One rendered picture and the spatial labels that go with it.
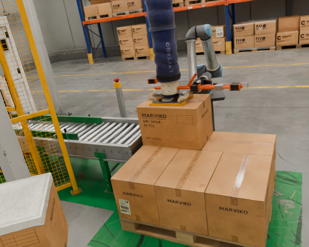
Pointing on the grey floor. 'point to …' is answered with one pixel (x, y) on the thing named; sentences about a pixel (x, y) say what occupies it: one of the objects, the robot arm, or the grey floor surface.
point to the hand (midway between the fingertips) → (198, 86)
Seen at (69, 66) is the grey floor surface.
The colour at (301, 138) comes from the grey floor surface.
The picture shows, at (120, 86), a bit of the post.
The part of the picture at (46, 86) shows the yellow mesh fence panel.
